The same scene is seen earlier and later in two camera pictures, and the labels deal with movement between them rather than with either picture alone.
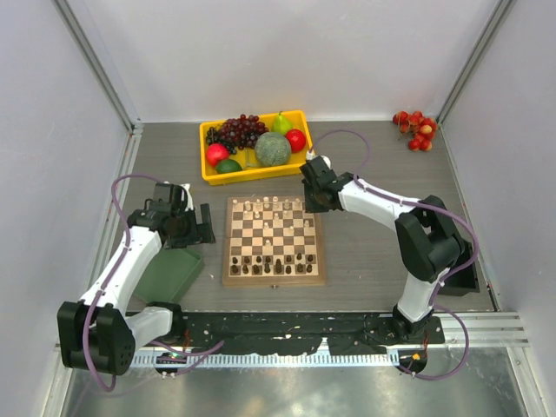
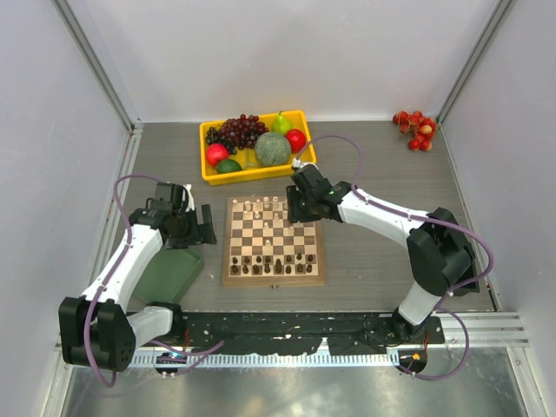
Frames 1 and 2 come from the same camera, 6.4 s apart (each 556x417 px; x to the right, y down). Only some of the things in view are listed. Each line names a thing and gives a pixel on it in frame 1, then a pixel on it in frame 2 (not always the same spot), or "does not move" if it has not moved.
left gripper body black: (201, 230) does not move
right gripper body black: (313, 205) → (301, 206)
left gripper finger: (205, 230) does not move
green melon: (272, 149) does not move
